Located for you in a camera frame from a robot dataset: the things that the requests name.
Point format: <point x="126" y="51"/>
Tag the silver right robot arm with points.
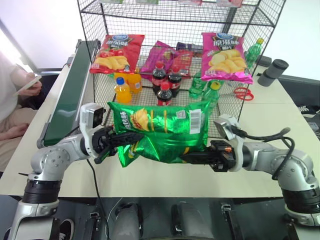
<point x="287" y="162"/>

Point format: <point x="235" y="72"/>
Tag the magenta potato chips bag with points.
<point x="225" y="57"/>

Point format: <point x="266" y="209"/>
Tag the green packet on shelf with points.
<point x="147" y="1"/>

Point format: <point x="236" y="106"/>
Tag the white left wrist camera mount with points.
<point x="87" y="120"/>

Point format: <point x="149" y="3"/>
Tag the cola bottle red cap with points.
<point x="175" y="82"/>
<point x="158" y="77"/>
<point x="164" y="96"/>

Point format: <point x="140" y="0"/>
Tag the green potato chips bag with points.
<point x="162" y="127"/>

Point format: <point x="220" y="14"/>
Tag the person's hand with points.
<point x="32" y="87"/>

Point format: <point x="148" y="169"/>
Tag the dark rounded shape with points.
<point x="128" y="220"/>

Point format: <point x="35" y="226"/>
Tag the person in white shirt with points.
<point x="7" y="100"/>

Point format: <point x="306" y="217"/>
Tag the small red snack bag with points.
<point x="185" y="60"/>

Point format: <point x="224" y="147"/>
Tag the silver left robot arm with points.
<point x="47" y="160"/>

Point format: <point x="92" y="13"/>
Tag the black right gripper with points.
<point x="221" y="153"/>

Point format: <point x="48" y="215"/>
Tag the purple snack bag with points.
<point x="157" y="57"/>

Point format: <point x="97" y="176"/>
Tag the white smartphone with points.
<point x="26" y="85"/>

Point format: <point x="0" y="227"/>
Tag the pink packet on shelf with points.
<point x="230" y="2"/>

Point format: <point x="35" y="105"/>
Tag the green conveyor belt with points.
<point x="72" y="87"/>

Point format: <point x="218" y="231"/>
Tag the red scissors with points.
<point x="243" y="93"/>

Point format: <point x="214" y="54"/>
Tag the dark purple snack packet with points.
<point x="183" y="45"/>

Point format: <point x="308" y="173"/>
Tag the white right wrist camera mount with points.
<point x="228" y="125"/>

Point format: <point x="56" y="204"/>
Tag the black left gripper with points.
<point x="98" y="141"/>

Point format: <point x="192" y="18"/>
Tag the black shoe white sole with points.
<point x="67" y="228"/>

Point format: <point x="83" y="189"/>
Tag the orange soda bottle blue cap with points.
<point x="135" y="82"/>
<point x="122" y="91"/>

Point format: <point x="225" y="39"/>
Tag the red potato chips bag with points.
<point x="117" y="52"/>

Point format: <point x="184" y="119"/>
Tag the red packet on shelf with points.
<point x="190" y="2"/>

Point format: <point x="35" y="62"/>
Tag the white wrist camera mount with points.
<point x="228" y="125"/>
<point x="87" y="120"/>

